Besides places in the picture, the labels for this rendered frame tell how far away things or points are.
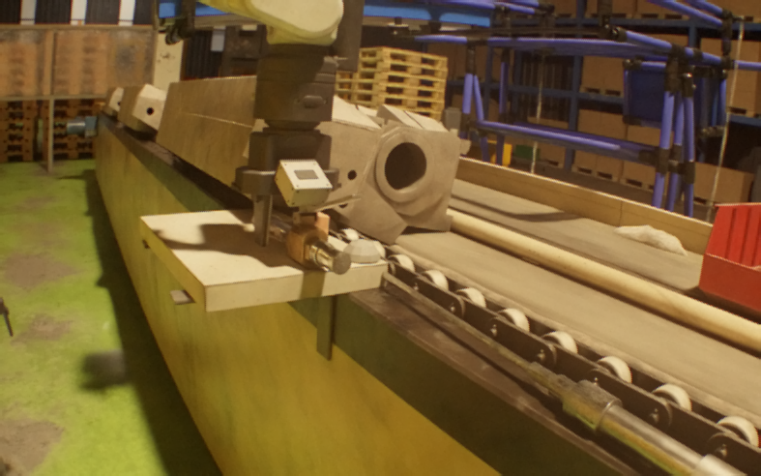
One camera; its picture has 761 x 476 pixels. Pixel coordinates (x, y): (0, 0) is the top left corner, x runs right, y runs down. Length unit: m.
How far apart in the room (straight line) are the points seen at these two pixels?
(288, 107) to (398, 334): 0.25
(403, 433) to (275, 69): 0.39
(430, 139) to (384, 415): 0.51
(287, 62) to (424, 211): 0.48
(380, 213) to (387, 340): 0.34
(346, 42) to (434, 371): 0.35
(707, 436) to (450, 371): 0.23
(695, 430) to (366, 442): 0.36
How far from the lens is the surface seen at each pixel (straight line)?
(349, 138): 0.78
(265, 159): 0.59
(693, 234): 1.24
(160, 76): 7.00
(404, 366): 0.53
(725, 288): 0.83
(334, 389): 0.67
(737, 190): 9.74
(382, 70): 6.80
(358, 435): 0.64
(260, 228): 0.62
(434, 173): 0.96
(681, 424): 0.43
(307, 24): 0.57
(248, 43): 7.87
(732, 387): 0.60
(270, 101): 0.58
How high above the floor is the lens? 0.98
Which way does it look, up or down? 14 degrees down
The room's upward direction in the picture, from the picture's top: 5 degrees clockwise
